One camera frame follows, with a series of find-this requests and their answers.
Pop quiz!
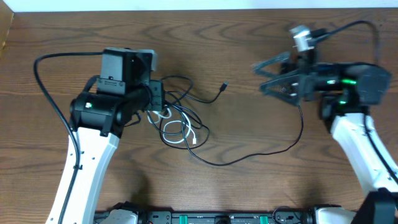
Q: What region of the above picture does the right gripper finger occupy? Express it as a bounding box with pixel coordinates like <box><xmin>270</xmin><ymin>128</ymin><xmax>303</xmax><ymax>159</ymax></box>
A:
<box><xmin>259</xmin><ymin>70</ymin><xmax>307</xmax><ymax>106</ymax></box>
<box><xmin>252</xmin><ymin>52</ymin><xmax>290</xmax><ymax>78</ymax></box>

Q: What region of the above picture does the black USB cable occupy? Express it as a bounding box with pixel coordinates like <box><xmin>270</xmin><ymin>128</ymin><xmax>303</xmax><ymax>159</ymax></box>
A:
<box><xmin>144</xmin><ymin>74</ymin><xmax>305</xmax><ymax>167</ymax></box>

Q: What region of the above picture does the white USB cable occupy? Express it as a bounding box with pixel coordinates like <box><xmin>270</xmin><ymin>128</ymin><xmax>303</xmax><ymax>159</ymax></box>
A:
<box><xmin>149</xmin><ymin>107</ymin><xmax>197</xmax><ymax>146</ymax></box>

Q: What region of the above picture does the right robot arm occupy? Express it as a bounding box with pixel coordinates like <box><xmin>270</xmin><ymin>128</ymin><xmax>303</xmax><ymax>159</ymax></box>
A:
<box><xmin>253</xmin><ymin>49</ymin><xmax>397</xmax><ymax>223</ymax></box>

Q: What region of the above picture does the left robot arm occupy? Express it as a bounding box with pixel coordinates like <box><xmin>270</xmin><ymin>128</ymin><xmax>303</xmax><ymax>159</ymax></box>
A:
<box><xmin>47</xmin><ymin>47</ymin><xmax>164</xmax><ymax>223</ymax></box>

